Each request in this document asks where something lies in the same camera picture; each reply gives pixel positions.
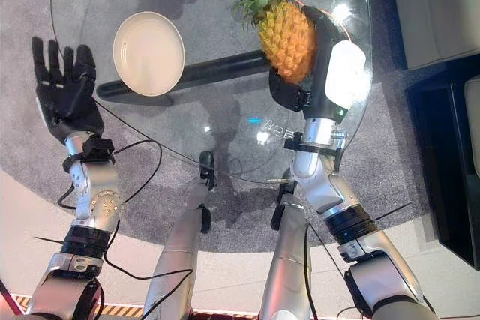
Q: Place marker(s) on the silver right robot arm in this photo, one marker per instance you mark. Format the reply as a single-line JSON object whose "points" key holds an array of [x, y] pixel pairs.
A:
{"points": [[330, 185]]}

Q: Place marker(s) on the round glass table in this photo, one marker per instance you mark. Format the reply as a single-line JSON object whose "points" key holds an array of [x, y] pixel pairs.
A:
{"points": [[210, 9]]}

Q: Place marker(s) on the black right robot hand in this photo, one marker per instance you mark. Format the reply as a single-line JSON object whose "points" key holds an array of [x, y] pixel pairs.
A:
{"points": [[343, 72]]}

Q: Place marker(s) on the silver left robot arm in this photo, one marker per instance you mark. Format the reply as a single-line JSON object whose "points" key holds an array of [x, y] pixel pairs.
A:
{"points": [[95, 189]]}

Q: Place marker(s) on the white sofa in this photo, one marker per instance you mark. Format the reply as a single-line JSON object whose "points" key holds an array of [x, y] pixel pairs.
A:
{"points": [[435, 9]]}

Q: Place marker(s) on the white round plate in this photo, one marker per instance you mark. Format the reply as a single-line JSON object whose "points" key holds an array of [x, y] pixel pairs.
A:
{"points": [[149, 54]]}

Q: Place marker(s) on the yellow pineapple with green crown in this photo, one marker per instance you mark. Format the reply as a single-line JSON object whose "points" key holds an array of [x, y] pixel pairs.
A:
{"points": [[287, 35]]}

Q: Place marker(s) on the silver left robot leg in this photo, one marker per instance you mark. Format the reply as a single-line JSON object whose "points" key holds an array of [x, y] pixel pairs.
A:
{"points": [[180, 245]]}

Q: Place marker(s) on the silver right robot leg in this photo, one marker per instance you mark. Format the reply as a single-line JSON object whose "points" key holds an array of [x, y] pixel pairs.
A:
{"points": [[287, 260]]}

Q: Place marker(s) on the silver robot leg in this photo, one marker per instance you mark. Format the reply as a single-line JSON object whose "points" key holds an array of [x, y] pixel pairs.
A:
{"points": [[180, 245], [287, 260]]}

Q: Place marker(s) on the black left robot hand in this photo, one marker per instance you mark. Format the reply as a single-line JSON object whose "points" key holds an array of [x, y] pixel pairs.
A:
{"points": [[69, 99]]}

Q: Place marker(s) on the grey round rug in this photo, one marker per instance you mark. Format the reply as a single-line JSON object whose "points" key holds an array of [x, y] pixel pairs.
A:
{"points": [[378, 170]]}

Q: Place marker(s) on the black table base bar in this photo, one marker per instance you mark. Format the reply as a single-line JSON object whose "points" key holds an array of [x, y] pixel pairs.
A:
{"points": [[221, 69]]}

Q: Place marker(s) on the black side table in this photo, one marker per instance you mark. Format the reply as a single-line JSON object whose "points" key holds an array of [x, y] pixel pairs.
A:
{"points": [[435, 155]]}

